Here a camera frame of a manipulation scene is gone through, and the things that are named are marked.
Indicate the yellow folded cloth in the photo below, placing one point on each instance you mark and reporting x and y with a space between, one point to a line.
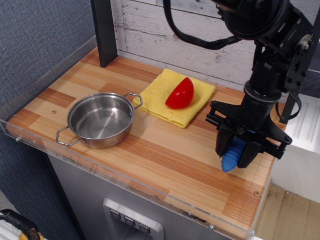
156 93

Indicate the stainless steel pot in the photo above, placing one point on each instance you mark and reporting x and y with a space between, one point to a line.
102 120

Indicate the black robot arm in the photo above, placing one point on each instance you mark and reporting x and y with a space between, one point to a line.
284 41

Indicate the blue handled metal fork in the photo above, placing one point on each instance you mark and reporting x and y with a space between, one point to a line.
233 154

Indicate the white ridged toy sink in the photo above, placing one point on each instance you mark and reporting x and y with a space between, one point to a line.
298 170

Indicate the silver dispenser button panel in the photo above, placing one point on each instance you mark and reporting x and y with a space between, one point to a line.
132 221

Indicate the red plastic half tomato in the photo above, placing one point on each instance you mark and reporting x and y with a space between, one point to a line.
182 95

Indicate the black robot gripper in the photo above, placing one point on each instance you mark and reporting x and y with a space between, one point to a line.
251 122

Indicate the silver toy fridge cabinet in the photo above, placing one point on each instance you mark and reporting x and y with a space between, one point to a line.
86 193

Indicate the yellow black object at corner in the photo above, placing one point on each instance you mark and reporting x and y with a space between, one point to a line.
14 226

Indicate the dark right upright post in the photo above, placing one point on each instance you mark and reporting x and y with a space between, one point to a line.
298 70

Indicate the clear acrylic table guard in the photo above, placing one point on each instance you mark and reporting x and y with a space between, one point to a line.
176 167

